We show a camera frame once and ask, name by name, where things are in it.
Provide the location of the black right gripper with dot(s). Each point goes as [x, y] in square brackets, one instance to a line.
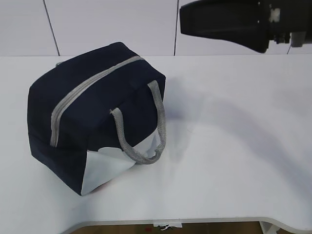
[243, 22]

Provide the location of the navy blue lunch bag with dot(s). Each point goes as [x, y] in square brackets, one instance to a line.
[96, 115]

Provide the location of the white label under table edge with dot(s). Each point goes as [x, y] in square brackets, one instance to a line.
[167, 224]

